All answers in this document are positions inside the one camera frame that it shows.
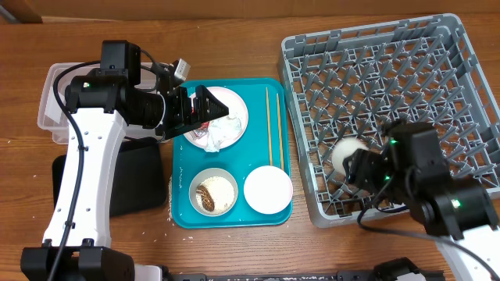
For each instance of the white napkin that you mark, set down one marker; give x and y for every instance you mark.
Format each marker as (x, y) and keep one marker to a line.
(226, 128)

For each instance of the wooden chopstick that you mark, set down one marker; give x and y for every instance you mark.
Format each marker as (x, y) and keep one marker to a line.
(279, 124)
(269, 131)

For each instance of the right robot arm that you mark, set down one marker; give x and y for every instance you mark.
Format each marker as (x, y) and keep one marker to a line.
(411, 171)

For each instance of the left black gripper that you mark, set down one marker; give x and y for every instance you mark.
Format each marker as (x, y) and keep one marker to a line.
(183, 115)

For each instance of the teal serving tray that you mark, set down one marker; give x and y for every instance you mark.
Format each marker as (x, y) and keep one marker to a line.
(248, 153)

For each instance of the grey bowl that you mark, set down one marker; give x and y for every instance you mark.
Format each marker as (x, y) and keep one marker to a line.
(204, 174)

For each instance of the red snack wrapper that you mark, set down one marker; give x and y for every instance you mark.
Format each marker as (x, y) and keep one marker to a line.
(201, 131)

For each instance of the grey dishwasher rack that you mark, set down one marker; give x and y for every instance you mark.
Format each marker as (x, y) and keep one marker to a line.
(349, 82)

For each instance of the brown food piece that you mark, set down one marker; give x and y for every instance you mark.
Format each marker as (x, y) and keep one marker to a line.
(206, 199)

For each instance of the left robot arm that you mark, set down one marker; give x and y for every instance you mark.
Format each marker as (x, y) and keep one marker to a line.
(99, 107)

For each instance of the large white plate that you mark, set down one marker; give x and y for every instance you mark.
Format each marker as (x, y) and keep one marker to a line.
(235, 104)

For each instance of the pink white bowl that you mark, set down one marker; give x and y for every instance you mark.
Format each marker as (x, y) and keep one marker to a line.
(268, 190)

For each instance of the white cup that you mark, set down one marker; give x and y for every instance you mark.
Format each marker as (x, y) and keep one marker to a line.
(344, 148)

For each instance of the black plastic tray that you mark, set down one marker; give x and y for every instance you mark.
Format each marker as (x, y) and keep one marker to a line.
(139, 183)

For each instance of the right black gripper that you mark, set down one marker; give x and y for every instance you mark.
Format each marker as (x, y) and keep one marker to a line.
(369, 168)

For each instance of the clear plastic bin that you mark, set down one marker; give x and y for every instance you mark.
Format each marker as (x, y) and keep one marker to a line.
(50, 116)

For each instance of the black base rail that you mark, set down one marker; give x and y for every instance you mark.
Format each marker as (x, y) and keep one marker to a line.
(400, 269)

